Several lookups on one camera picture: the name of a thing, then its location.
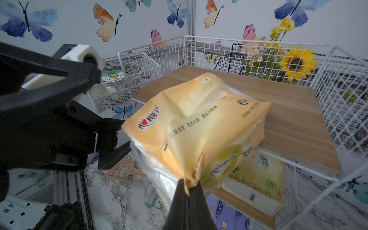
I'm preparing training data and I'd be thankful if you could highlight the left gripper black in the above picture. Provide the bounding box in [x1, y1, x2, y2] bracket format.
[1, 43, 131, 172]

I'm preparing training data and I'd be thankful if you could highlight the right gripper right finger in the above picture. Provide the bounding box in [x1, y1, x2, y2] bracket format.
[188, 182, 217, 230]

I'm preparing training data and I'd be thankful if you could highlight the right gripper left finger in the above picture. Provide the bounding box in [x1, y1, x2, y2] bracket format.
[163, 179, 189, 230]

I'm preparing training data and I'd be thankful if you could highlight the orange-yellow tissue pack top shelf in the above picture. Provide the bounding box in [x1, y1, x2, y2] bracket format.
[122, 72, 271, 210]

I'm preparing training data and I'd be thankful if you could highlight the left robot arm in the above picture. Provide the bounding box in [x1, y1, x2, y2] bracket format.
[1, 43, 131, 230]

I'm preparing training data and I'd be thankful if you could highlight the purple tissue pack right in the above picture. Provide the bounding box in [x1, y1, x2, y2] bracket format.
[206, 195, 251, 230]

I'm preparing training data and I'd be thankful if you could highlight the green-white tissue pack middle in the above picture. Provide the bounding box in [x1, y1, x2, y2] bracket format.
[221, 150, 284, 217]

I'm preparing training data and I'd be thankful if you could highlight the round green-lidded jar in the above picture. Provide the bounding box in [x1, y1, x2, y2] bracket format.
[102, 71, 127, 94]

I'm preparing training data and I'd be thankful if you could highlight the teal small brush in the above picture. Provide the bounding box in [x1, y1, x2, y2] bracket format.
[144, 187, 158, 208]

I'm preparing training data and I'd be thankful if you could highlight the pink plastic scoop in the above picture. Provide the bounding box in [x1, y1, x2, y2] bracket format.
[106, 159, 146, 182]

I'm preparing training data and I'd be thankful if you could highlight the artificial flower bouquet in pot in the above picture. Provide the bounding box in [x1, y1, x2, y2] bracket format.
[240, 18, 318, 83]

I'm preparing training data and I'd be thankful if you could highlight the white wire wall basket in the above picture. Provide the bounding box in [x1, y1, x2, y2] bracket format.
[87, 52, 162, 113]

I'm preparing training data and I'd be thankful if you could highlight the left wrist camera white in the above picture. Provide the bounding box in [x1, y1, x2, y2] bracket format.
[21, 44, 105, 104]

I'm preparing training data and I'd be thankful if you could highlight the white wire three-tier shelf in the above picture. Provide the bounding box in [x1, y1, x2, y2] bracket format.
[118, 36, 368, 230]

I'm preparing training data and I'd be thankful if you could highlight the black wire wall basket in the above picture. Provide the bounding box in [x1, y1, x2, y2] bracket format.
[205, 51, 368, 154]

